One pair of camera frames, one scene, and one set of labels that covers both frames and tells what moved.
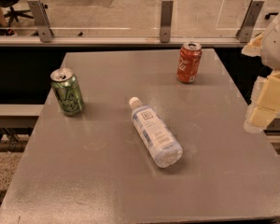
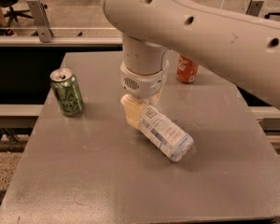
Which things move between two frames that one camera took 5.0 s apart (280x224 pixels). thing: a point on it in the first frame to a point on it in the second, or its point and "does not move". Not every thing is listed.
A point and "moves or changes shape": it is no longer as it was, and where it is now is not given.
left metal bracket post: [41, 21] does not move
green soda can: [67, 91] does not move
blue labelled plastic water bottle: [161, 144] moves or changes shape
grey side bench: [15, 115] does not move
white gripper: [277, 47] to [144, 84]
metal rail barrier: [206, 40] does not move
